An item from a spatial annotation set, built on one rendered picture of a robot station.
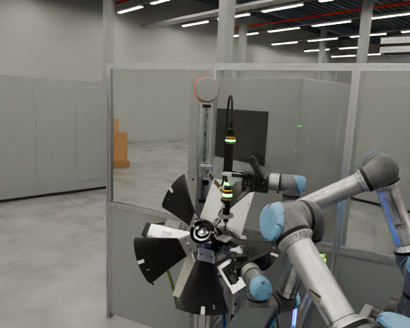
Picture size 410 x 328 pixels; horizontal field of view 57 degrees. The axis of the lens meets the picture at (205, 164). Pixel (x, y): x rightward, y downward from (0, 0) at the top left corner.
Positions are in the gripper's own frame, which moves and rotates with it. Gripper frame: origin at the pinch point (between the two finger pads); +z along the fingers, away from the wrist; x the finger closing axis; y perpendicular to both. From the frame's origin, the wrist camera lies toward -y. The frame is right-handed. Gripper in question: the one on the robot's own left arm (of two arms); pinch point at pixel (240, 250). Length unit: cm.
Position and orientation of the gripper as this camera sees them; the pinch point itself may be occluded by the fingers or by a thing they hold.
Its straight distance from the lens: 168.5
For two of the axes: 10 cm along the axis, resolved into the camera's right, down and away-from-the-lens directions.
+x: 0.6, 9.8, 1.9
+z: -1.9, -1.7, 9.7
